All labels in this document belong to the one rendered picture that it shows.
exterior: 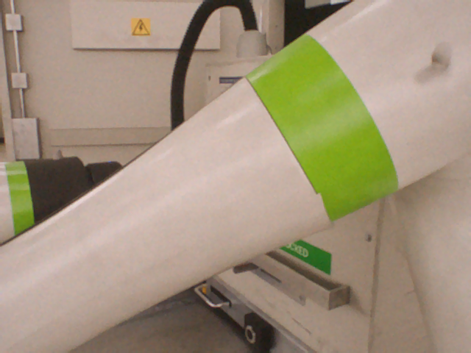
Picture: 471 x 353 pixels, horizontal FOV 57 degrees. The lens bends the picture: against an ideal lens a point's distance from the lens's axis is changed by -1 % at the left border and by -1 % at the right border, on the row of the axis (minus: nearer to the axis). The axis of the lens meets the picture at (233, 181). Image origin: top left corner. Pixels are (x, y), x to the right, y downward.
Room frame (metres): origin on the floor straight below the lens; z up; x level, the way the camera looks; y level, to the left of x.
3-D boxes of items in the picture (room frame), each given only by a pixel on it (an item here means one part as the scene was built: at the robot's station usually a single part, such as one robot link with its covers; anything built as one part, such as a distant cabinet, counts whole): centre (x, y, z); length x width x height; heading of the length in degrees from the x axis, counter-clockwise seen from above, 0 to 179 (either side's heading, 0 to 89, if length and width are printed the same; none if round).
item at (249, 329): (0.73, -0.04, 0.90); 0.06 x 0.03 x 0.05; 31
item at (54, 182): (0.43, 0.18, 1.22); 0.09 x 0.06 x 0.12; 31
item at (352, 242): (0.74, -0.06, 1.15); 0.48 x 0.01 x 0.48; 31
